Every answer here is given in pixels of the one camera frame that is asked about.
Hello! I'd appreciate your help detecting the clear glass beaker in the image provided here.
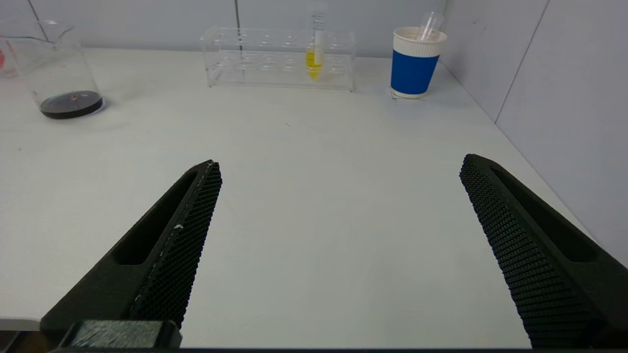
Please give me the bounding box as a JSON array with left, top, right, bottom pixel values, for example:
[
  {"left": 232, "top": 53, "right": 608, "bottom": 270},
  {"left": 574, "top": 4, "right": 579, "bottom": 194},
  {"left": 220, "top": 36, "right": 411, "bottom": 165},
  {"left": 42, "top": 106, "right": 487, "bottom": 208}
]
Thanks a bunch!
[{"left": 0, "top": 21, "right": 105, "bottom": 120}]

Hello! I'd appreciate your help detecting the clear acrylic test tube rack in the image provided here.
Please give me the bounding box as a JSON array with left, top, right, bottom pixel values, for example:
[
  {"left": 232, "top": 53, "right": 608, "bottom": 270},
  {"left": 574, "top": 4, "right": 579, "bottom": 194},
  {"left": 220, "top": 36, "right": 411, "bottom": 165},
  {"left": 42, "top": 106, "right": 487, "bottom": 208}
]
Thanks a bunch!
[{"left": 200, "top": 26, "right": 356, "bottom": 93}]

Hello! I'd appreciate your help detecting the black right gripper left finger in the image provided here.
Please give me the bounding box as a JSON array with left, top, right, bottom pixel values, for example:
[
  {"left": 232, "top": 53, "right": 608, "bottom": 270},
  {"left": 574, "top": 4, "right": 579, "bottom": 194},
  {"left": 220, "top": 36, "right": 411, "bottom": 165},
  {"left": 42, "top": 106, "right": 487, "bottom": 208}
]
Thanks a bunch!
[{"left": 40, "top": 160, "right": 223, "bottom": 350}]

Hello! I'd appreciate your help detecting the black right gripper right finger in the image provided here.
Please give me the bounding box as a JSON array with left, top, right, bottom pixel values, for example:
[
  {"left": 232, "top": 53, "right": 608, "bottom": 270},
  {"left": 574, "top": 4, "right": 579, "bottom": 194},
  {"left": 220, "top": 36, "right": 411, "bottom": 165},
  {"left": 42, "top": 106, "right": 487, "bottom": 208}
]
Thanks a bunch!
[{"left": 459, "top": 154, "right": 628, "bottom": 350}]

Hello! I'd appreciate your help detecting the graduated clear plastic test tube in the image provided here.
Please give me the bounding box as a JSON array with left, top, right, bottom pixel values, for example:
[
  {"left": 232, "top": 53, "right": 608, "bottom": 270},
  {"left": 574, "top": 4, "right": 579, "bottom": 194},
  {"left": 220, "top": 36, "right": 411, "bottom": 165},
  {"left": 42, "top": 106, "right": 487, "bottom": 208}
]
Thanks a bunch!
[{"left": 418, "top": 11, "right": 445, "bottom": 42}]

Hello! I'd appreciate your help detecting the blue white paper cup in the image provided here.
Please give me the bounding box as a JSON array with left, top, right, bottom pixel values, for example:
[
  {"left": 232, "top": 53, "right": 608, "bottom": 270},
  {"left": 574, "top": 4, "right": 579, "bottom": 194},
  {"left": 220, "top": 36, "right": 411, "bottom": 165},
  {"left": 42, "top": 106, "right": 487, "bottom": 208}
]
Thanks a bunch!
[{"left": 390, "top": 26, "right": 448, "bottom": 100}]

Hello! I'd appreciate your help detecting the test tube with yellow pigment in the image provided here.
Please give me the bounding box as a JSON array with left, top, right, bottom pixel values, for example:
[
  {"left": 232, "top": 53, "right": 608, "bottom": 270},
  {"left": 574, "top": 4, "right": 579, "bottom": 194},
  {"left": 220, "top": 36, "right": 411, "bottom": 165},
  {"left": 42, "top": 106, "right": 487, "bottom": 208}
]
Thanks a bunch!
[{"left": 306, "top": 2, "right": 328, "bottom": 80}]

